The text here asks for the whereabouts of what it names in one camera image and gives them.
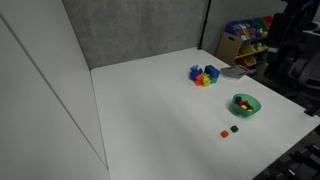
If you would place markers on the small orange block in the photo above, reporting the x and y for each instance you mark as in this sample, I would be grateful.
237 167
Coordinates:
224 134

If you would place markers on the purple toy block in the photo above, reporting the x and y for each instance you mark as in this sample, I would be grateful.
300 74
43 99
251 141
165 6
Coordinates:
194 74

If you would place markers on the orange toy block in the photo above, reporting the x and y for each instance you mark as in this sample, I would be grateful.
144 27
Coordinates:
199 80

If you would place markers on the yellow toy block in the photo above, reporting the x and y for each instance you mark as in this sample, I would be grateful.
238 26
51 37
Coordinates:
206 80

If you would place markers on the green toy block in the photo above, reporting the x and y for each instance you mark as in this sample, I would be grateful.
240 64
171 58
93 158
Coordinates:
214 80

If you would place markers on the large blue block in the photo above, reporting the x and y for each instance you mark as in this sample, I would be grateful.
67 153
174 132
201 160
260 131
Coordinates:
212 71

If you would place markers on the small blue block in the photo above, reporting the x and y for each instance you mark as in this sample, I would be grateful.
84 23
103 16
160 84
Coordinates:
238 100

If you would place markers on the small dark green block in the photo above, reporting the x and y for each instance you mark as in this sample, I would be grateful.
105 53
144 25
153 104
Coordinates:
234 128

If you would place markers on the small red block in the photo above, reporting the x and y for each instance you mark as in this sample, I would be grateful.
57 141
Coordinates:
244 103

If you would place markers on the small yellow block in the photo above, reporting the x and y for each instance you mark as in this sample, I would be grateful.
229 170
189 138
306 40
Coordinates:
244 107

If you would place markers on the green plastic bowl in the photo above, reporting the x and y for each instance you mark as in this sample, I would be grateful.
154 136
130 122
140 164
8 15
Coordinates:
255 108

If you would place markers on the light blue toy piece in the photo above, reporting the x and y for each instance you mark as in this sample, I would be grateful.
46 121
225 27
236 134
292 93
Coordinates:
194 67

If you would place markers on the grey flat tray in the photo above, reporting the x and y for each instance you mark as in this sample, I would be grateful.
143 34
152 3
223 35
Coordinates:
234 72

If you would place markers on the black vertical pole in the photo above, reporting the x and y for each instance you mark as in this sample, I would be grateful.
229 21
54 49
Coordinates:
204 25

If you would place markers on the toy shelf with colourful bins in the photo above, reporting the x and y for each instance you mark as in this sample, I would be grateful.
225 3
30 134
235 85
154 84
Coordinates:
246 40

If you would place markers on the black table clamp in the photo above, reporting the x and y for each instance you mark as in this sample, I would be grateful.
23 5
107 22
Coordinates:
312 110

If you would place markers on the black equipment frame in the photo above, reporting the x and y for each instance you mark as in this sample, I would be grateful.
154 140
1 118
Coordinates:
300 163

